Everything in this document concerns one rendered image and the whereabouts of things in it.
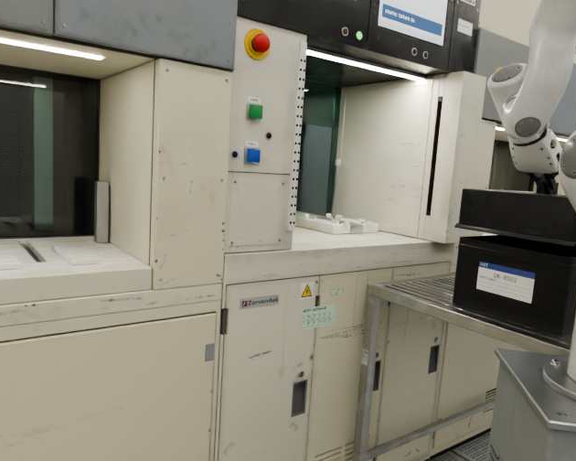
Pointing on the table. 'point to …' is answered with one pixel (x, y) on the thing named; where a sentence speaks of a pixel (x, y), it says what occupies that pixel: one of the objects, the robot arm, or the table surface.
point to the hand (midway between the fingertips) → (546, 184)
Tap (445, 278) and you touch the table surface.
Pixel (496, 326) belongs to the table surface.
